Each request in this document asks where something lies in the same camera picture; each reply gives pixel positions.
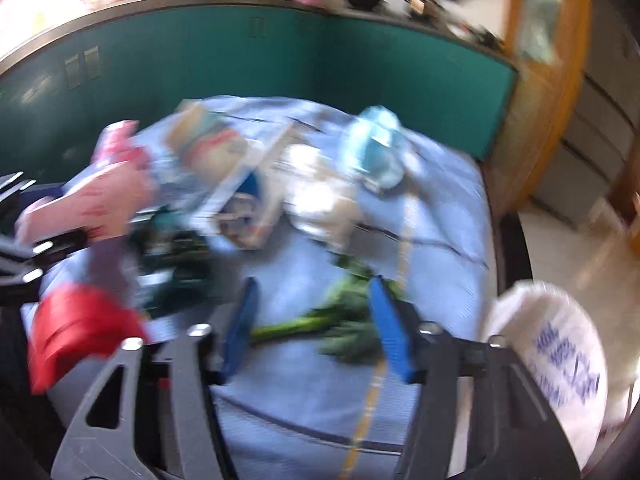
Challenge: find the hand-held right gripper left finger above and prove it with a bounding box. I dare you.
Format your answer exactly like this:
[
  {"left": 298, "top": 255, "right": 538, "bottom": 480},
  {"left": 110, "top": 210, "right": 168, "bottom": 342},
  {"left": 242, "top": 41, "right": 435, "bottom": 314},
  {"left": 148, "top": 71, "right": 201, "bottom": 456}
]
[{"left": 50, "top": 277, "right": 261, "bottom": 480}]

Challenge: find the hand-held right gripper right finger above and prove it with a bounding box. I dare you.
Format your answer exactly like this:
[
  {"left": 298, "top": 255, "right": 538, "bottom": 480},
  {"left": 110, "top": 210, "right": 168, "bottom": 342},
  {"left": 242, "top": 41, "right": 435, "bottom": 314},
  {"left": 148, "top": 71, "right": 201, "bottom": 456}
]
[{"left": 369, "top": 276, "right": 582, "bottom": 480}]

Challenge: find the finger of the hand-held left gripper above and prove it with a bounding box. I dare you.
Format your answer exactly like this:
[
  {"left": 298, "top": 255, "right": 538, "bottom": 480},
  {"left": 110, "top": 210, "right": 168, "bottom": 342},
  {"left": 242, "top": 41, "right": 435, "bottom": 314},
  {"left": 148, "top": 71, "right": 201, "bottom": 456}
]
[
  {"left": 0, "top": 230, "right": 89, "bottom": 307},
  {"left": 0, "top": 172, "right": 37, "bottom": 211}
]

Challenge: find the green leafy vegetable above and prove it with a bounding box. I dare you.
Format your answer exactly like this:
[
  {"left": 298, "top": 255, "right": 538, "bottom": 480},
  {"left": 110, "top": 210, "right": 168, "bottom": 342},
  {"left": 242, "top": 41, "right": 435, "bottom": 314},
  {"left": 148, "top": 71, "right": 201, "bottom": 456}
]
[{"left": 249, "top": 254, "right": 407, "bottom": 362}]

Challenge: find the pink snack packet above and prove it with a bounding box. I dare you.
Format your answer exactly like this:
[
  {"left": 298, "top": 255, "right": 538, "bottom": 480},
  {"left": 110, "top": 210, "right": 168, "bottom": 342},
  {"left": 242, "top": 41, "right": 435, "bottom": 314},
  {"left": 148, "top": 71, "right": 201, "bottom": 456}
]
[{"left": 14, "top": 120, "right": 157, "bottom": 247}]

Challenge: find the white plastic bag blue print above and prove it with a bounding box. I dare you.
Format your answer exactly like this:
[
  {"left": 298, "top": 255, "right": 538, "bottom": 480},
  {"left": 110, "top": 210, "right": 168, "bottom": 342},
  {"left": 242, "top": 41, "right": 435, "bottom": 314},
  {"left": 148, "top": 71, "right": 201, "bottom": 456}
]
[{"left": 481, "top": 280, "right": 609, "bottom": 467}]

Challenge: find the red packet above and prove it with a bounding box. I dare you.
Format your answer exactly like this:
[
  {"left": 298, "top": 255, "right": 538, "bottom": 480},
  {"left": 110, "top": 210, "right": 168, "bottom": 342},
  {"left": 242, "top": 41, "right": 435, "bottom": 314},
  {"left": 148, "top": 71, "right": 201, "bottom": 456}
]
[{"left": 27, "top": 282, "right": 151, "bottom": 396}]

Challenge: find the dark green packet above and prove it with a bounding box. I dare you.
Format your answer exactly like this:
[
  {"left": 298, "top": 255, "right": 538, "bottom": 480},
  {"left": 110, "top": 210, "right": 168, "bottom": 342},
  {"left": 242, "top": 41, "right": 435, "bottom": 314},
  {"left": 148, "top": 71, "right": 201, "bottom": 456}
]
[{"left": 129, "top": 209, "right": 217, "bottom": 317}]

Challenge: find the light blue tablecloth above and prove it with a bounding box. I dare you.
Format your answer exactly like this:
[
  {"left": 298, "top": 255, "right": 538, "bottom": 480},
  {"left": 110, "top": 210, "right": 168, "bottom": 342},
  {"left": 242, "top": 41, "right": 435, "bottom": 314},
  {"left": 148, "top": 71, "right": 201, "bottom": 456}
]
[{"left": 30, "top": 94, "right": 502, "bottom": 480}]

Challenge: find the white and blue carton box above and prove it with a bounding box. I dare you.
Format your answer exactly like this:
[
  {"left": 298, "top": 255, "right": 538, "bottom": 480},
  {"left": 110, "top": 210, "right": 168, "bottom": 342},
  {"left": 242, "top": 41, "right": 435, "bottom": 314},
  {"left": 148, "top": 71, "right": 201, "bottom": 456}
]
[{"left": 199, "top": 124, "right": 293, "bottom": 252}]

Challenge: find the crumpled white plastic wrapper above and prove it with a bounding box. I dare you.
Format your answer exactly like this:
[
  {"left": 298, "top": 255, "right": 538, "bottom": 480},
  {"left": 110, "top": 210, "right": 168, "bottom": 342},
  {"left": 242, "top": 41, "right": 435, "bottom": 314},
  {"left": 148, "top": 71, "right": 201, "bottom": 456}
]
[{"left": 282, "top": 144, "right": 367, "bottom": 253}]

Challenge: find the teal clear plastic bag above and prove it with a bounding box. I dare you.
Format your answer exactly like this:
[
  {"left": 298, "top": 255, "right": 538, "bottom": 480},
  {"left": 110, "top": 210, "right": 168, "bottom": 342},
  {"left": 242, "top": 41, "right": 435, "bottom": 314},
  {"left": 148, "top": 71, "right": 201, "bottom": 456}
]
[{"left": 339, "top": 105, "right": 407, "bottom": 196}]

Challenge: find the beige striped packet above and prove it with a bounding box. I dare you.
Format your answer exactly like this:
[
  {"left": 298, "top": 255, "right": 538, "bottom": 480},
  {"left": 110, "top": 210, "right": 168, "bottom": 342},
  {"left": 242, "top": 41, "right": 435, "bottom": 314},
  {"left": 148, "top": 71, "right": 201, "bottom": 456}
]
[{"left": 166, "top": 101, "right": 252, "bottom": 187}]

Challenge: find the teal kitchen counter cabinet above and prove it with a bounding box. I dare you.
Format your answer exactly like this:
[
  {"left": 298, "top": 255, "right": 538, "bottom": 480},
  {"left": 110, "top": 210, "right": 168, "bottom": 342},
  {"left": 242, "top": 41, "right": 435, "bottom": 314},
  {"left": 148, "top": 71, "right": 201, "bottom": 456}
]
[{"left": 0, "top": 0, "right": 521, "bottom": 188}]

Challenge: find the grey refrigerator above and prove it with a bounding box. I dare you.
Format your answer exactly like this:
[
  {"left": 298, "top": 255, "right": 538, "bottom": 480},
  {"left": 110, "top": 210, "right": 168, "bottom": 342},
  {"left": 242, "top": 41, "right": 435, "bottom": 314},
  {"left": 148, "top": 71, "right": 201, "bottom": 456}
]
[{"left": 529, "top": 55, "right": 640, "bottom": 223}]

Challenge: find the wooden door frame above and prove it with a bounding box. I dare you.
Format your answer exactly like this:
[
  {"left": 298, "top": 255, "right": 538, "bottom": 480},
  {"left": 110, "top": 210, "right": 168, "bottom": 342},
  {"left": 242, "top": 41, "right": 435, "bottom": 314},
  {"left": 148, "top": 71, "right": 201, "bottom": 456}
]
[{"left": 479, "top": 0, "right": 597, "bottom": 213}]

